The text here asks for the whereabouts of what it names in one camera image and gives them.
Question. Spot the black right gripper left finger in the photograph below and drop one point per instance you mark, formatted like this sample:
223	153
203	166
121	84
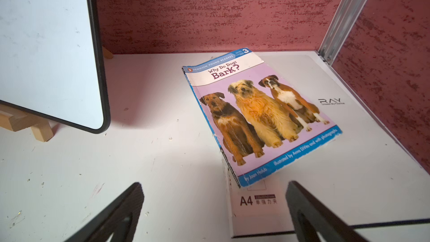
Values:
117	222

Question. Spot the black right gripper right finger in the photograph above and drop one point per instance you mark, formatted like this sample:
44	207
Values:
312	219

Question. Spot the white A4 paper box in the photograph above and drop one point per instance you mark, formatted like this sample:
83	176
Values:
364	175

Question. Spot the dog picture book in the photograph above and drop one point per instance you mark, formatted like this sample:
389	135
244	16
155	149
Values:
260	122

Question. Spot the wooden easel stand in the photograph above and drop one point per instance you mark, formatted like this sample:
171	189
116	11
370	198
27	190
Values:
20	121

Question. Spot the white board black frame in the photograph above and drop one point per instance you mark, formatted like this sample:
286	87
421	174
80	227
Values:
56	13

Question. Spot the right aluminium corner post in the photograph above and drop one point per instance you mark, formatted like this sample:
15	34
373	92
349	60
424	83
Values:
342	23

